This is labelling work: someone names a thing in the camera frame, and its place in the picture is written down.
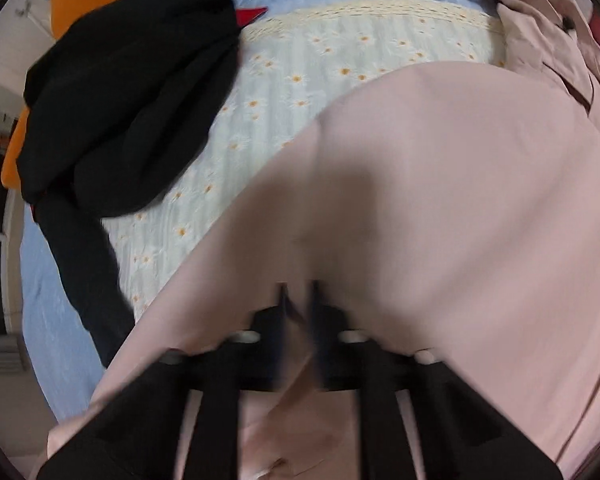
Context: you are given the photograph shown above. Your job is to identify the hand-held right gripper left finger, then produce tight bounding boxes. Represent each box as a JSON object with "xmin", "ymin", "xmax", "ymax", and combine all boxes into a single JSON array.
[{"xmin": 37, "ymin": 282, "xmax": 291, "ymax": 480}]

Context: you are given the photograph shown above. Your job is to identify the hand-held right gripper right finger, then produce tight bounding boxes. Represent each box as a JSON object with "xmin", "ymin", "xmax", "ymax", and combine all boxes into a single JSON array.
[{"xmin": 307, "ymin": 282, "xmax": 563, "ymax": 480}]

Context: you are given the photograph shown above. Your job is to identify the pink trousers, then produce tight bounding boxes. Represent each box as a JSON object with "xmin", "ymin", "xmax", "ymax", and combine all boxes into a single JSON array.
[{"xmin": 45, "ymin": 0, "xmax": 600, "ymax": 480}]

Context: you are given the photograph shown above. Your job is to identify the white daisy print blanket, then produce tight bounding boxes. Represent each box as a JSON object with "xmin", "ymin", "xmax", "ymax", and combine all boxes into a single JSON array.
[{"xmin": 102, "ymin": 0, "xmax": 506, "ymax": 321}]

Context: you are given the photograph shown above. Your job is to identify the light blue bed sheet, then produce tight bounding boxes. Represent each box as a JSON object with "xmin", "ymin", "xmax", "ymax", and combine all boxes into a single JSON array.
[{"xmin": 20, "ymin": 0, "xmax": 486, "ymax": 423}]

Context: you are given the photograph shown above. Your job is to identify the black garment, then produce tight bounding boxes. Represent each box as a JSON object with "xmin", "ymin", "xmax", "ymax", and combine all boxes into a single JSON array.
[{"xmin": 16, "ymin": 0, "xmax": 243, "ymax": 368}]

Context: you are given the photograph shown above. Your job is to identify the red cloth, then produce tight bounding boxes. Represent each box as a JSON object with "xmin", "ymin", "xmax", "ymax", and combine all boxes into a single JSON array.
[{"xmin": 235, "ymin": 6, "xmax": 270, "ymax": 28}]

